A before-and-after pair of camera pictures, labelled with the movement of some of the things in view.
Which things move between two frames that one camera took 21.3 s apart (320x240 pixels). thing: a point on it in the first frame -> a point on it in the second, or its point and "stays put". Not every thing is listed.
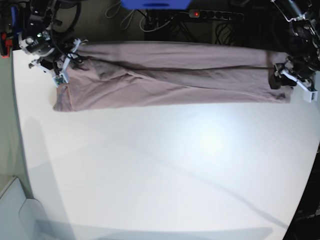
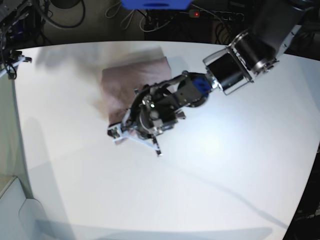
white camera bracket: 61,78 -> 20,58
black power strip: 216,14 stays put
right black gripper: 305,68 -> 156,108
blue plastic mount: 156,4 stays put
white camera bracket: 310,95 -> 120,134
